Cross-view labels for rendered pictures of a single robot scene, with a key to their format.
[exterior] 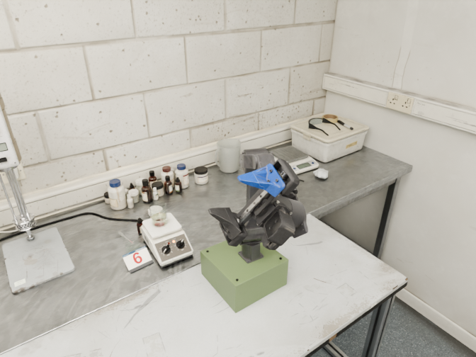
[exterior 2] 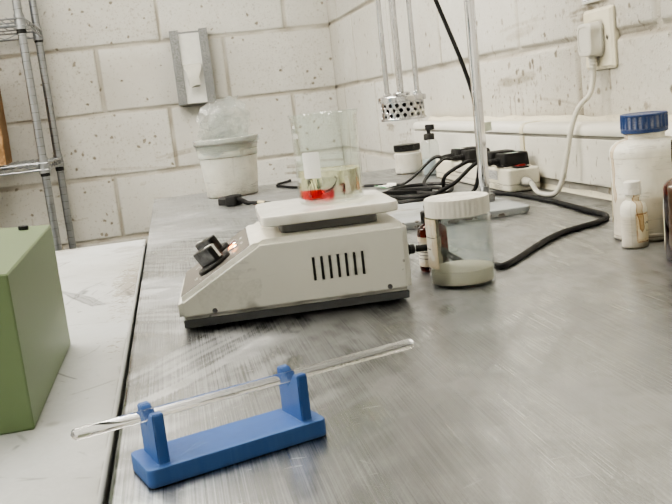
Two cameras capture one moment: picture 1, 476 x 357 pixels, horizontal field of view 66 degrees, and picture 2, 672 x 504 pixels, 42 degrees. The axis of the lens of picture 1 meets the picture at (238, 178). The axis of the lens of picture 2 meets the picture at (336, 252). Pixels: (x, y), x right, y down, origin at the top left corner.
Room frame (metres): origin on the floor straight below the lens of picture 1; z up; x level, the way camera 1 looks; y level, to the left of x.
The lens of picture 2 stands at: (1.47, -0.43, 1.08)
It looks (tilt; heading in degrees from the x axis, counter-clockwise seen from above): 10 degrees down; 115
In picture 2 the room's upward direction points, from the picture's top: 6 degrees counter-clockwise
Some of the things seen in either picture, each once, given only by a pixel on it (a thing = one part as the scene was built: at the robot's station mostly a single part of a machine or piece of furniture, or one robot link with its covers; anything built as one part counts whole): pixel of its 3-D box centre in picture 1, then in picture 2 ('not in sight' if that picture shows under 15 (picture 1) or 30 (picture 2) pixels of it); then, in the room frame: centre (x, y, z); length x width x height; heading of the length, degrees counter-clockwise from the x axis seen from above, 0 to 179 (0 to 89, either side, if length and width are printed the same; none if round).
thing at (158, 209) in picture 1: (158, 214); (326, 158); (1.13, 0.30, 1.03); 0.07 x 0.06 x 0.08; 127
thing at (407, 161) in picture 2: not in sight; (408, 158); (0.79, 1.43, 0.93); 0.06 x 0.06 x 0.06
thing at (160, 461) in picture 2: not in sight; (227, 420); (1.22, -0.05, 0.92); 0.10 x 0.03 x 0.04; 53
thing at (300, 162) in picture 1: (292, 159); not in sight; (1.82, -0.30, 0.92); 0.26 x 0.19 x 0.05; 31
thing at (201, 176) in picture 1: (201, 175); not in sight; (1.60, 0.18, 0.94); 0.07 x 0.07 x 0.07
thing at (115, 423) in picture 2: not in sight; (258, 384); (1.23, -0.04, 0.93); 0.20 x 0.01 x 0.01; 53
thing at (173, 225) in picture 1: (161, 224); (322, 206); (1.12, 0.29, 0.98); 0.12 x 0.12 x 0.01; 32
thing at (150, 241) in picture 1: (165, 237); (300, 257); (1.10, 0.28, 0.94); 0.22 x 0.13 x 0.08; 32
